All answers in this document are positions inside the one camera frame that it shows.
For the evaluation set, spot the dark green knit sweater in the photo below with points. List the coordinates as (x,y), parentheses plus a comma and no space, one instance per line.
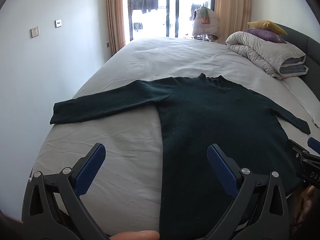
(200,115)

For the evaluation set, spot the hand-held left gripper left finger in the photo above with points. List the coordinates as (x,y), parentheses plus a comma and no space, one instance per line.
(91,165)

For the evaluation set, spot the beige curtain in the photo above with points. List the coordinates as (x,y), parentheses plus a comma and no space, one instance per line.
(232,5)
(113,15)

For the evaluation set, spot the dark hanging clothes outside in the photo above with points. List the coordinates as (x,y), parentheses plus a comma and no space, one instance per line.
(147,3)

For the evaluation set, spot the black framed glass door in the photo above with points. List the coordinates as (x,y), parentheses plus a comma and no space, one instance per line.
(172,10)

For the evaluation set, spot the white wall socket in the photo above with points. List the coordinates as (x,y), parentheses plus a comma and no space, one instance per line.
(35,32)

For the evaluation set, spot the white puffer vest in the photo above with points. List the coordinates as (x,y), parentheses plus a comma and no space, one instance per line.
(206,23)

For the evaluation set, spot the folded grey duvet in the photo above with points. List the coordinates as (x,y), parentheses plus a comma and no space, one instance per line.
(262,50)

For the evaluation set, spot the dark grey headboard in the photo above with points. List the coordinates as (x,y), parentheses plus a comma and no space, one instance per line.
(310,47)

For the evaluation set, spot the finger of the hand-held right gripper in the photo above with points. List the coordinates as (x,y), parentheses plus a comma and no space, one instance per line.
(313,143)
(301,150)

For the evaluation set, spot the person's left hand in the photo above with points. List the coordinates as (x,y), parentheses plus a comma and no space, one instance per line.
(135,235)

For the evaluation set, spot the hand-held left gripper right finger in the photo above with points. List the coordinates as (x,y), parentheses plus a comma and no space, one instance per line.
(221,166)

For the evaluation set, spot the white wall switch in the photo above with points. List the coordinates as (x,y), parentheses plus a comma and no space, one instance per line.
(58,23)

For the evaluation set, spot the purple pillow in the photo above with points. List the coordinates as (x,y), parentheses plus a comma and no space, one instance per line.
(267,35)

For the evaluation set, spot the yellow pillow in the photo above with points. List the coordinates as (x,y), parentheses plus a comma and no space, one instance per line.
(267,25)

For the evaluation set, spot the bed with white sheet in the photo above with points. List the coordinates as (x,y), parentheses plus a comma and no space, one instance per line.
(112,142)

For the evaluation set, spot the person's right hand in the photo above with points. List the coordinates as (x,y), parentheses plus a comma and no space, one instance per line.
(308,202)

